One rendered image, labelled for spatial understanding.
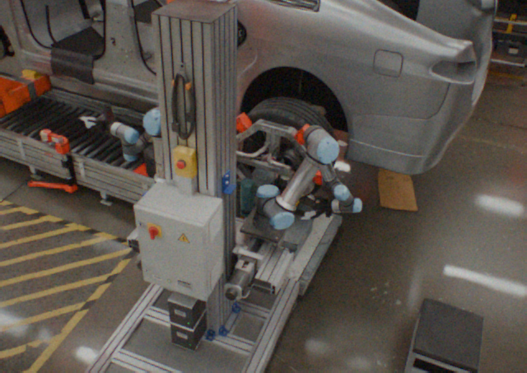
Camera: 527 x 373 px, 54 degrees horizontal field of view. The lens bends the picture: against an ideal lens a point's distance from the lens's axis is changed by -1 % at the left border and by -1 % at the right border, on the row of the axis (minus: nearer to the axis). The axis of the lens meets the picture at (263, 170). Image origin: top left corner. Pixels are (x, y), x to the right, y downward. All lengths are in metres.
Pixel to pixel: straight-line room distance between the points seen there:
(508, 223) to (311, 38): 2.31
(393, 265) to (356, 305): 0.49
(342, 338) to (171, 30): 2.18
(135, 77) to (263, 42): 1.19
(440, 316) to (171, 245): 1.63
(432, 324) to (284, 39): 1.90
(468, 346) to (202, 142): 1.83
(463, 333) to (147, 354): 1.74
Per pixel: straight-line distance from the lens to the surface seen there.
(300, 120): 3.13
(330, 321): 3.50
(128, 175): 4.02
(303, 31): 3.30
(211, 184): 2.34
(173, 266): 2.48
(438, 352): 3.08
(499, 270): 4.19
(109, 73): 4.32
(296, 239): 3.66
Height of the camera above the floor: 2.70
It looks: 35 degrees down
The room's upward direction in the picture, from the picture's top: 3 degrees clockwise
